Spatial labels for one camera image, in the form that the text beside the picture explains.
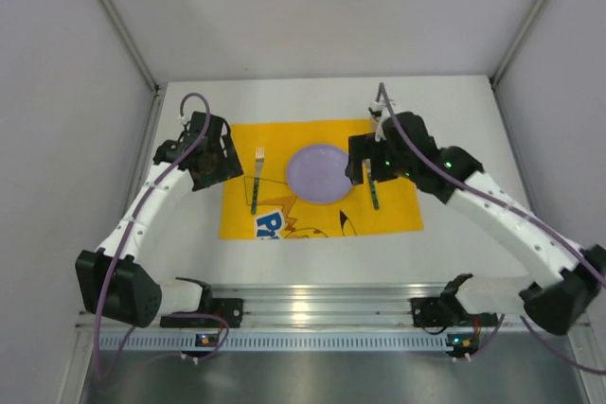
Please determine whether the spoon with green handle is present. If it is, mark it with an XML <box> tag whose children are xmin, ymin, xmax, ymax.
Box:
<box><xmin>363</xmin><ymin>159</ymin><xmax>380</xmax><ymax>211</ymax></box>

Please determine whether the fork with green handle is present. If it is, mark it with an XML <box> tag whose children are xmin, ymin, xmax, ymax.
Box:
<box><xmin>251</xmin><ymin>147</ymin><xmax>265</xmax><ymax>215</ymax></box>

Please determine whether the lilac plastic plate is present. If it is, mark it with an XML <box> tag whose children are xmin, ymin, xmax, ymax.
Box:
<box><xmin>286</xmin><ymin>143</ymin><xmax>352</xmax><ymax>204</ymax></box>

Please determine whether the yellow Pikachu cloth placemat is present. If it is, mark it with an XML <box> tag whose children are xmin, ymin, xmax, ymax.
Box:
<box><xmin>220</xmin><ymin>119</ymin><xmax>423</xmax><ymax>239</ymax></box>

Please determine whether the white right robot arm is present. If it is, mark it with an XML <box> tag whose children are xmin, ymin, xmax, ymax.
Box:
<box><xmin>345</xmin><ymin>112</ymin><xmax>605</xmax><ymax>336</ymax></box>

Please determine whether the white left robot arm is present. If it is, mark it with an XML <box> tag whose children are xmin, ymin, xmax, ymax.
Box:
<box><xmin>75</xmin><ymin>112</ymin><xmax>243</xmax><ymax>327</ymax></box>

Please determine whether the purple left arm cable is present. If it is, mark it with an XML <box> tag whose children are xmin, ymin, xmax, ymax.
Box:
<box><xmin>93</xmin><ymin>92</ymin><xmax>231</xmax><ymax>381</ymax></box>

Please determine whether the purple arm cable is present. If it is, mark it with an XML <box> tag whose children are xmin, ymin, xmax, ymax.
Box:
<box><xmin>376</xmin><ymin>82</ymin><xmax>606</xmax><ymax>375</ymax></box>
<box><xmin>93</xmin><ymin>92</ymin><xmax>231</xmax><ymax>381</ymax></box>

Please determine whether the left aluminium corner post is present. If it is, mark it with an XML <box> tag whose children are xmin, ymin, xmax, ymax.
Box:
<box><xmin>70</xmin><ymin>0</ymin><xmax>162</xmax><ymax>93</ymax></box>

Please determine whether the aluminium corner post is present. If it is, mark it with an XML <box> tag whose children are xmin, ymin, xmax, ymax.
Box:
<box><xmin>70</xmin><ymin>0</ymin><xmax>162</xmax><ymax>93</ymax></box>
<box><xmin>489</xmin><ymin>0</ymin><xmax>550</xmax><ymax>89</ymax></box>

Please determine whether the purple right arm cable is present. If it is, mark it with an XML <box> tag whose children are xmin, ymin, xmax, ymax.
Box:
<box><xmin>376</xmin><ymin>82</ymin><xmax>606</xmax><ymax>375</ymax></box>

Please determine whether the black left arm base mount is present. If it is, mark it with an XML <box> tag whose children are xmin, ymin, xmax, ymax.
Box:
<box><xmin>160</xmin><ymin>298</ymin><xmax>244</xmax><ymax>328</ymax></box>

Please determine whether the aluminium rail frame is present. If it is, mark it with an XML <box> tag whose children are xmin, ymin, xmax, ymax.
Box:
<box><xmin>75</xmin><ymin>283</ymin><xmax>591</xmax><ymax>332</ymax></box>

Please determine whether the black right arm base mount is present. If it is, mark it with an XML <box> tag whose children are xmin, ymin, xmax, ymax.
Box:
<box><xmin>409</xmin><ymin>297</ymin><xmax>498</xmax><ymax>334</ymax></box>

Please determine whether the grey slotted cable duct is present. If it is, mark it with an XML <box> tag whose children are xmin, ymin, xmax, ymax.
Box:
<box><xmin>99</xmin><ymin>330</ymin><xmax>477</xmax><ymax>352</ymax></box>

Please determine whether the right aluminium corner post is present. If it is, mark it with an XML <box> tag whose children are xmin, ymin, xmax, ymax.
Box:
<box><xmin>489</xmin><ymin>0</ymin><xmax>550</xmax><ymax>89</ymax></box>

